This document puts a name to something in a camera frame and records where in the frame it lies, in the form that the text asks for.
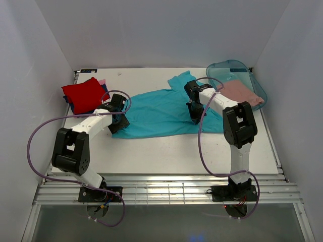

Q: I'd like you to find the teal t shirt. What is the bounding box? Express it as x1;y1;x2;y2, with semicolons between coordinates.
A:
111;70;225;140

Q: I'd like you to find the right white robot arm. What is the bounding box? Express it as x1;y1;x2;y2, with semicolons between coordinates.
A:
184;80;258;198

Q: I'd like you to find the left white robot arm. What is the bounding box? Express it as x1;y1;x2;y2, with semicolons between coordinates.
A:
51;94;130;189

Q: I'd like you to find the red folded t shirt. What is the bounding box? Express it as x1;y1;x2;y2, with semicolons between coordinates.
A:
61;77;111;114

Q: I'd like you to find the blue folded t shirt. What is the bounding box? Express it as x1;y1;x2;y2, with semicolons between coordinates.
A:
63;84;109;118

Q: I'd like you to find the pink folded t shirt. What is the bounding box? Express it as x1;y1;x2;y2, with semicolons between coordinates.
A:
98;79;105;85

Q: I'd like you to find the pink t shirt in bin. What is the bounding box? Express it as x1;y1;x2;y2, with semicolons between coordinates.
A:
220;79;264;107

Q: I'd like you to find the teal plastic bin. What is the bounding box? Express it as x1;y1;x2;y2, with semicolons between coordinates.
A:
206;59;267;110

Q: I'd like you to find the blue label sticker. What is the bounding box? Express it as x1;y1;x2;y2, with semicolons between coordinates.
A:
80;69;97;73

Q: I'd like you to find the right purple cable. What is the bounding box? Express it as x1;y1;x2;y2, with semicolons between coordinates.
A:
194;77;260;219

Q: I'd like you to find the purple cable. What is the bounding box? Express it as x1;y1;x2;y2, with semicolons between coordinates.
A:
194;77;260;219
27;90;132;227

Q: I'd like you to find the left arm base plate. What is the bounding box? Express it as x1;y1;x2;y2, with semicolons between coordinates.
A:
78;187;121;203

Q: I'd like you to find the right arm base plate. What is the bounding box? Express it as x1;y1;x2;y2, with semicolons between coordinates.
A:
206;185;258;202

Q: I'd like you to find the aluminium rail frame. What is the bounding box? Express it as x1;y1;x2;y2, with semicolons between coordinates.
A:
33;173;303;205

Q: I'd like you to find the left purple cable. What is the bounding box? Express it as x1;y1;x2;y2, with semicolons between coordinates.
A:
27;90;132;227

